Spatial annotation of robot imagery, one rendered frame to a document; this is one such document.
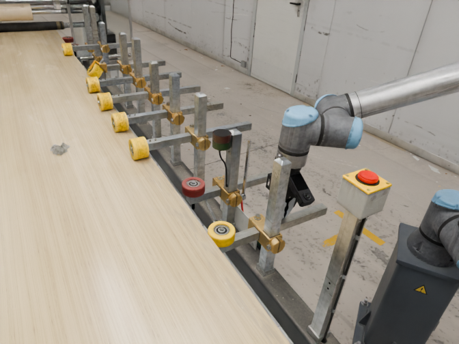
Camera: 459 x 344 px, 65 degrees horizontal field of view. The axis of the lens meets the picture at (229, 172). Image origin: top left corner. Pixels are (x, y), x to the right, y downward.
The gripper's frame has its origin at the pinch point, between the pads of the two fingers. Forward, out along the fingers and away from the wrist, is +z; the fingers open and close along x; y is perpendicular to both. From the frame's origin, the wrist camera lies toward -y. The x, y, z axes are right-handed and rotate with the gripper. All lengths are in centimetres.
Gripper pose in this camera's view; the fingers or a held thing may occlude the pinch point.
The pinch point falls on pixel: (283, 218)
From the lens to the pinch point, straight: 118.9
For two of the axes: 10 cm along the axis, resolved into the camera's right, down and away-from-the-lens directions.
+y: -5.0, -5.1, 7.0
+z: -0.9, 8.4, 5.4
